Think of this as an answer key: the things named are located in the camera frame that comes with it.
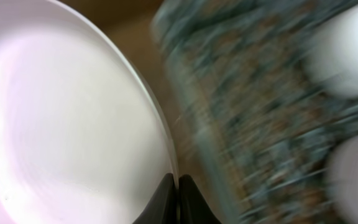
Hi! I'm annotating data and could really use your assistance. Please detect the pink white bowl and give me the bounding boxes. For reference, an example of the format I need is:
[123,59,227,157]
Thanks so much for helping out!
[306,4,358,98]

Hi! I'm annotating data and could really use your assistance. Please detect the white cup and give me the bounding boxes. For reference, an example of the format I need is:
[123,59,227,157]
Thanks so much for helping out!
[326,136,358,223]

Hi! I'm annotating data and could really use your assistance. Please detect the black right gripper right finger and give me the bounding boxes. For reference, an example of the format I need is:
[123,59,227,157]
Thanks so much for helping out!
[179,174,221,224]

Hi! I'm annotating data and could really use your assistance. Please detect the large white plate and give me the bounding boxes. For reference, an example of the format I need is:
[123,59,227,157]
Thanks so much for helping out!
[0,1,178,223]

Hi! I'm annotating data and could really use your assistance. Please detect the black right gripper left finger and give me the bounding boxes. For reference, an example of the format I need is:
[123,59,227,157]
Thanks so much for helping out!
[133,173,177,224]

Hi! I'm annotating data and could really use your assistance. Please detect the grey dishwasher rack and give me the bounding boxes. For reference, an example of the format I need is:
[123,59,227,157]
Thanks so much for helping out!
[153,0,358,223]

